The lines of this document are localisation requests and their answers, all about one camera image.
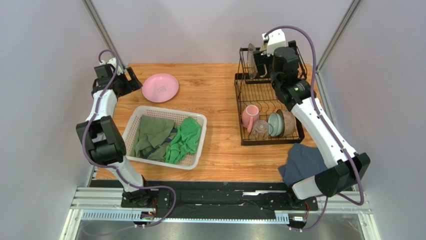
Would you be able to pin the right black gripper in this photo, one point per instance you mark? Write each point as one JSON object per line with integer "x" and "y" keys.
{"x": 260, "y": 61}

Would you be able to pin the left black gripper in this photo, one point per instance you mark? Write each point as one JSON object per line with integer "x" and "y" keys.
{"x": 135, "y": 83}

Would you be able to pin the pink plate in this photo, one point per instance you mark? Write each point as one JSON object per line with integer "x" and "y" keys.
{"x": 160, "y": 87}

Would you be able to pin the cream patterned plate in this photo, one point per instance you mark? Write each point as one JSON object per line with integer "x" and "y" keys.
{"x": 263, "y": 48}

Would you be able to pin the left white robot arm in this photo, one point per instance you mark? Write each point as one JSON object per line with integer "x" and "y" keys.
{"x": 102, "y": 143}

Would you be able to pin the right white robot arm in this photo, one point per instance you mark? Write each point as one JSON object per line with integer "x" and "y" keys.
{"x": 345, "y": 167}

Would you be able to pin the clear glass plate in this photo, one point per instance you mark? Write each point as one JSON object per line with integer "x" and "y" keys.
{"x": 251, "y": 64}

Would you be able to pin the olive green cloth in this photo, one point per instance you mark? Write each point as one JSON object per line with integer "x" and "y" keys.
{"x": 152, "y": 138}

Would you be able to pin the pink mug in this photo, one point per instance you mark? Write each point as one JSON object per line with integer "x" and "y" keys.
{"x": 249, "y": 116}

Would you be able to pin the light green bowl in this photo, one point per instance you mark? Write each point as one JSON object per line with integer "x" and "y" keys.
{"x": 276, "y": 124}

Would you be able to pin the white plastic basket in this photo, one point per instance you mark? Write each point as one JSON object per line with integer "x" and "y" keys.
{"x": 178, "y": 116}

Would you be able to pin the brown speckled bowl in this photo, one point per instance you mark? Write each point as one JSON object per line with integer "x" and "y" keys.
{"x": 289, "y": 122}

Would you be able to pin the clear glass cup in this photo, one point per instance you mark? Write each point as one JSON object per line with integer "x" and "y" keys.
{"x": 260, "y": 130}

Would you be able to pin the bright green cloth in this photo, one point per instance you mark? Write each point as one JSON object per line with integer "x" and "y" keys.
{"x": 185, "y": 142}

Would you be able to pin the dark blue cloth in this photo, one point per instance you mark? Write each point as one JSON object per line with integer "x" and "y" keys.
{"x": 302, "y": 162}

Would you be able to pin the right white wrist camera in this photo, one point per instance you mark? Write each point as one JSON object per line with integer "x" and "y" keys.
{"x": 275, "y": 39}

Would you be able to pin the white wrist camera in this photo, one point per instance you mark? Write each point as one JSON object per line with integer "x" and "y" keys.
{"x": 275, "y": 39}
{"x": 112, "y": 61}

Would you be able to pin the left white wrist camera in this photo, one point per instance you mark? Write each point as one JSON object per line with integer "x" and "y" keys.
{"x": 112, "y": 61}

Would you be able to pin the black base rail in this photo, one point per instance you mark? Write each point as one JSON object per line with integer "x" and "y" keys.
{"x": 219, "y": 200}

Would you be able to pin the aluminium frame rail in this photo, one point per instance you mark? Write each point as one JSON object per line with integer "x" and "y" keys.
{"x": 104, "y": 204}

